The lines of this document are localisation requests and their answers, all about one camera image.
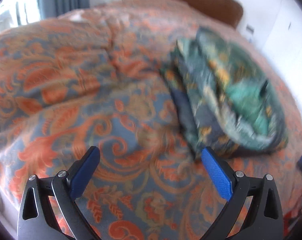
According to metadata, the green floral patterned garment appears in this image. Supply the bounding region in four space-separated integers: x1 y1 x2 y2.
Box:
160 27 288 159

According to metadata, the grey wall panel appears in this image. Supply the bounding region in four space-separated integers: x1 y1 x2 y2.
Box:
246 24 254 35

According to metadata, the orange paisley bedspread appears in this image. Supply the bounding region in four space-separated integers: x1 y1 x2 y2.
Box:
0 0 302 239

